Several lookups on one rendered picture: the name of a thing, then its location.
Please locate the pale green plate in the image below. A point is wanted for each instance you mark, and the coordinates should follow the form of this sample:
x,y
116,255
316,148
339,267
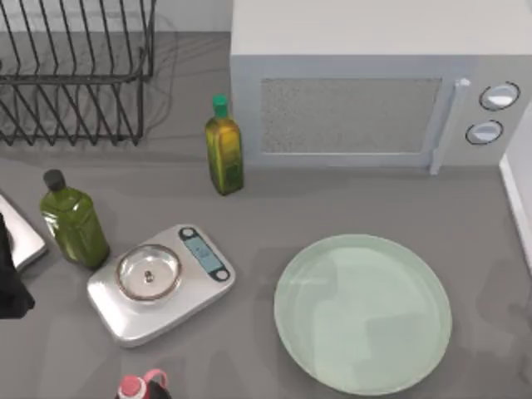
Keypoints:
x,y
361,316

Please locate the large microwave knob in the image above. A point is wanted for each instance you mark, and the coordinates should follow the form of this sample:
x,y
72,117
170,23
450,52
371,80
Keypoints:
x,y
498,96

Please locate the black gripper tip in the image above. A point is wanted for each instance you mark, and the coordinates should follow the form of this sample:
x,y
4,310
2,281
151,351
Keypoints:
x,y
10,282

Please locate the pale microwave oven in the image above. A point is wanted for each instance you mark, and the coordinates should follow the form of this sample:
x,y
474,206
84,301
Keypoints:
x,y
374,37

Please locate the green-capped olive oil bottle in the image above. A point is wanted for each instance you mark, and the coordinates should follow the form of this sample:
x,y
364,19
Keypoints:
x,y
225,154

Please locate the black-capped green bottle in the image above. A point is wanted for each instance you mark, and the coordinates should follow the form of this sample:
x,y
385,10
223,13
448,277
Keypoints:
x,y
75,224

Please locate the small microwave knob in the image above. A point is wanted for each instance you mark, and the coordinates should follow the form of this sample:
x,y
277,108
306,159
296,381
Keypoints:
x,y
484,132

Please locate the silver kitchen scale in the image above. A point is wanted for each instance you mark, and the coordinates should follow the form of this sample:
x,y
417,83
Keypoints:
x,y
166,307

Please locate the pink-capped dark bottle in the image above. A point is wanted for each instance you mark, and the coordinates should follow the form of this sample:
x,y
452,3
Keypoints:
x,y
141,386

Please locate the silver metal slab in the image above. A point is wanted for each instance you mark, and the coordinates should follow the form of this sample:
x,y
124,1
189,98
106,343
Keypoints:
x,y
23,237

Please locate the microwave oven door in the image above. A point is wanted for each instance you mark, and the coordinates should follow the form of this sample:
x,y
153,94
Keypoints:
x,y
349,116

